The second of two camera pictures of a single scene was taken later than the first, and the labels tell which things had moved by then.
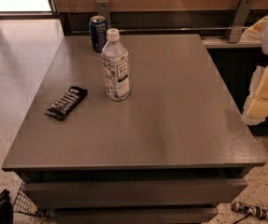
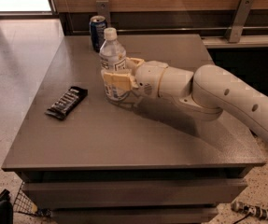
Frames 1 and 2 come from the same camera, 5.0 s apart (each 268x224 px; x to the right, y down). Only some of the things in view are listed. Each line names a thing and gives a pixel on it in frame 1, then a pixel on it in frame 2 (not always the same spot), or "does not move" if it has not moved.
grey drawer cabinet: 134,128 does not move
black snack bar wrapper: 61,108 does not move
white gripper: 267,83 to 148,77
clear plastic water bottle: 116,66 does not move
